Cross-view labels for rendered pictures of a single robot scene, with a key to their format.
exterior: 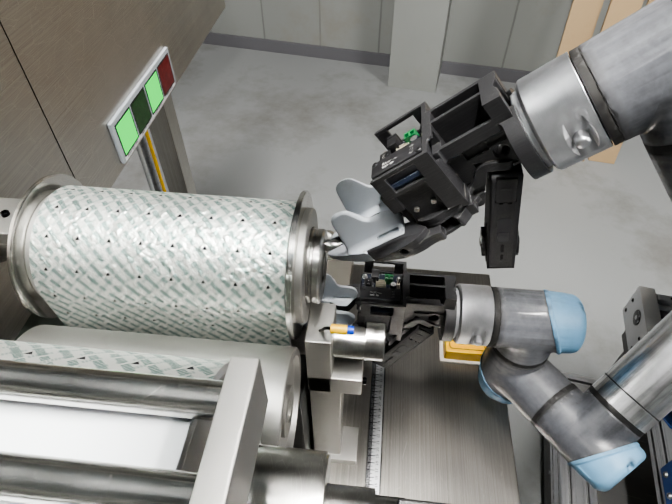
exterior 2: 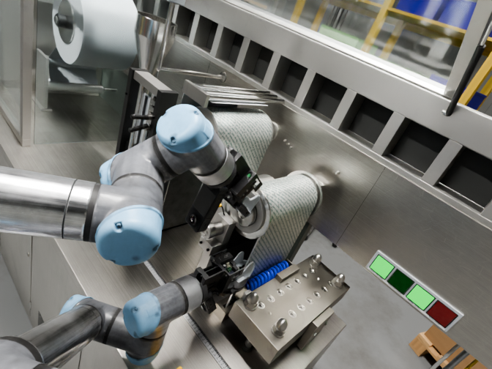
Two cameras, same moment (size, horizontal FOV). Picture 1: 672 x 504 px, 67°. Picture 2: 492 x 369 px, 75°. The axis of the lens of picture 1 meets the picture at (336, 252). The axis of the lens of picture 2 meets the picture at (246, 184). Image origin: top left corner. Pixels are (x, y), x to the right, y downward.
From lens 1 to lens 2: 0.87 m
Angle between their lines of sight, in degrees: 87
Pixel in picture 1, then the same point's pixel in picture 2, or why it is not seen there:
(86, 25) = (415, 225)
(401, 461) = not seen: hidden behind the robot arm
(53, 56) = (386, 205)
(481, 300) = (186, 281)
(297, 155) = not seen: outside the picture
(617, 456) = (78, 298)
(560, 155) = not seen: hidden behind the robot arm
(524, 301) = (167, 292)
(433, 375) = (176, 356)
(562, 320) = (143, 296)
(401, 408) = (179, 327)
